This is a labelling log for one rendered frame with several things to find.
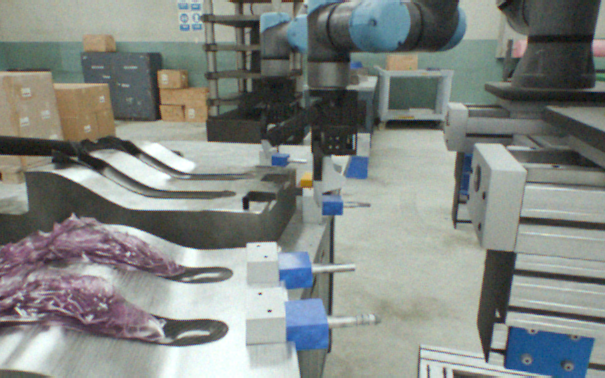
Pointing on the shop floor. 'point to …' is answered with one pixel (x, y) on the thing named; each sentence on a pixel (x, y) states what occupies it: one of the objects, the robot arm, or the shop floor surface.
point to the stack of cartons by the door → (182, 98)
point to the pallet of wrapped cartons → (10, 119)
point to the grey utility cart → (408, 110)
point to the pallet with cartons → (85, 111)
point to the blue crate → (358, 167)
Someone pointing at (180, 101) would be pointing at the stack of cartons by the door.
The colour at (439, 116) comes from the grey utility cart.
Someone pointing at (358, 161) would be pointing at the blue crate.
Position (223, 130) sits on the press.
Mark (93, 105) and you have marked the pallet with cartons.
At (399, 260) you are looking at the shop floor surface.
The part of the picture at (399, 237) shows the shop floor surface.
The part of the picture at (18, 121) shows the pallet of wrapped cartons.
